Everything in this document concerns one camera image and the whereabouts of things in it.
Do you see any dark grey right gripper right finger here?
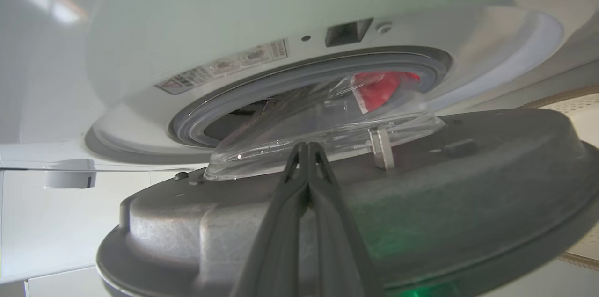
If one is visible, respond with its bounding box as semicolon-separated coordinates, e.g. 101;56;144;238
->
308;142;385;297

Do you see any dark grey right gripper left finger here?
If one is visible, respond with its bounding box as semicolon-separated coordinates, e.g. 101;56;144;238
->
232;142;310;297

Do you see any round glass washing machine door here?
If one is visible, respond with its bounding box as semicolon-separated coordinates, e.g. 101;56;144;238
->
96;72;599;297

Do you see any red white-trimmed garment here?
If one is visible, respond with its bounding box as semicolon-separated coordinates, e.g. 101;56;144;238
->
351;71;422;114

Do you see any white washing machine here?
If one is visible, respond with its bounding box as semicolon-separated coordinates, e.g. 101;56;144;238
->
0;0;599;171

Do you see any cream perforated laundry basket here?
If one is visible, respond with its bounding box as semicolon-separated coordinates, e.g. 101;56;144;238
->
519;84;599;270

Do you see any warning sticker strip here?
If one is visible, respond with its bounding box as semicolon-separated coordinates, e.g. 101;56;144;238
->
157;39;288;95

